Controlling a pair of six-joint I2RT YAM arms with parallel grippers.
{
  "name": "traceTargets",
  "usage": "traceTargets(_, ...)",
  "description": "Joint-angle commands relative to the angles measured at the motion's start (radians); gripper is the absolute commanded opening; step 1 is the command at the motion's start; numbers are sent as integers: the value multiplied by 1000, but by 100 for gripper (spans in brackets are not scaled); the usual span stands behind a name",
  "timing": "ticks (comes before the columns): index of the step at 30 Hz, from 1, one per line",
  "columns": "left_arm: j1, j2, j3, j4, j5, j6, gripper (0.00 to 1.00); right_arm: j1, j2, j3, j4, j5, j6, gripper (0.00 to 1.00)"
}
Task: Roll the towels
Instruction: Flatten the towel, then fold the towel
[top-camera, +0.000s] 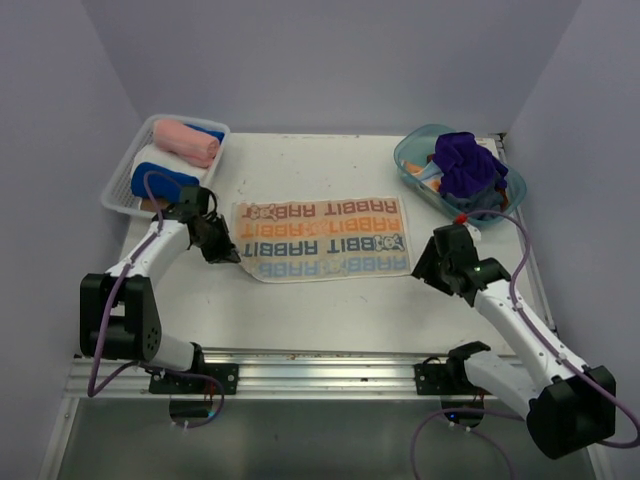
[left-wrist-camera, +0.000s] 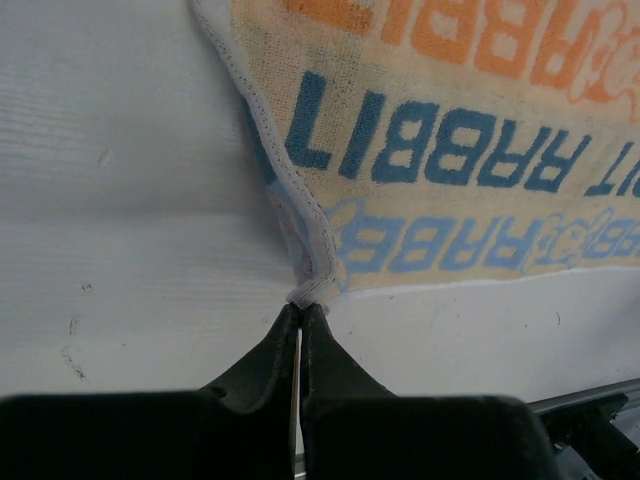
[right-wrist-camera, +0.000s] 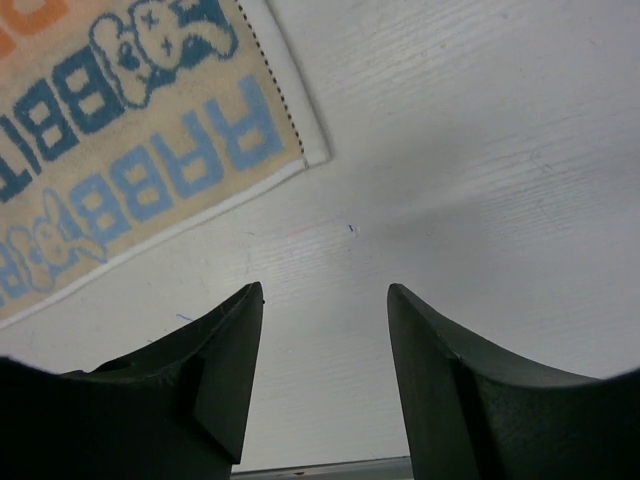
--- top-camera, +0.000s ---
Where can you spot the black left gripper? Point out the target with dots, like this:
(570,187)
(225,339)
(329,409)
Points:
(225,252)

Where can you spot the pink rolled towel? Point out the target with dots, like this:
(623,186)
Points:
(197,148)

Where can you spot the white plastic mesh basket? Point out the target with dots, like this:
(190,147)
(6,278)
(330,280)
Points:
(117,195)

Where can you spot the blue rolled towel in basket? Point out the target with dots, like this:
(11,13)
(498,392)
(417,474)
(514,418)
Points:
(219,135)

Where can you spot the white rolled towel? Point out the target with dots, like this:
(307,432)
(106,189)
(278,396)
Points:
(170,161)

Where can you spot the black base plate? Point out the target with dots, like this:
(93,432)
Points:
(432,377)
(215,378)

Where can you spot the grey-blue towel in tub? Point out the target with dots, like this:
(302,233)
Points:
(491,201)

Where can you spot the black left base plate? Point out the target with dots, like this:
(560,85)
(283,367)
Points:
(215,378)

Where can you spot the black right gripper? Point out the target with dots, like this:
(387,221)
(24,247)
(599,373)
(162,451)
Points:
(424,267)

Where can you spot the royal blue towel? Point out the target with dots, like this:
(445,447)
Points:
(162,183)

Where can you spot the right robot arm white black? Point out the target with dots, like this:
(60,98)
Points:
(566,404)

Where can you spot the aluminium mounting rail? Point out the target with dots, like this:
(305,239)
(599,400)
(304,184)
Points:
(273,375)

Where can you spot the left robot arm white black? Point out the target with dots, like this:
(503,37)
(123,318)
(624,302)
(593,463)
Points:
(119,316)

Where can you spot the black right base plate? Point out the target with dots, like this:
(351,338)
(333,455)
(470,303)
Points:
(432,377)

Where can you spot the teal transparent plastic tub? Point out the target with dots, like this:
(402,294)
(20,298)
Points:
(413,158)

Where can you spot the orange blue printed towel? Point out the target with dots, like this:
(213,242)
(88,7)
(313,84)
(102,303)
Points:
(294,242)

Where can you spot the purple towel in tub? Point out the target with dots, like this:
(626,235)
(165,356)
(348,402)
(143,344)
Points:
(467,167)

